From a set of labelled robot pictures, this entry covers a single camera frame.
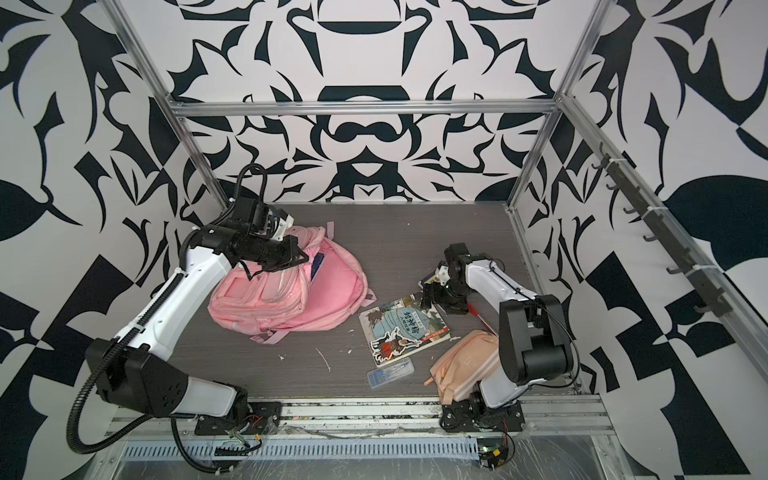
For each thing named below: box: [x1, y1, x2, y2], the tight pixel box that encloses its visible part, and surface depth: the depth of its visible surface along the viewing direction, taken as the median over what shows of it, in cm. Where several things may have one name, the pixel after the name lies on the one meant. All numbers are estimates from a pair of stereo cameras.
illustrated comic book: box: [358, 293, 451, 367], surface depth 90 cm
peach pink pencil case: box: [430, 330, 499, 405], surface depth 83 cm
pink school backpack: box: [209, 222, 377, 345], surface depth 86 cm
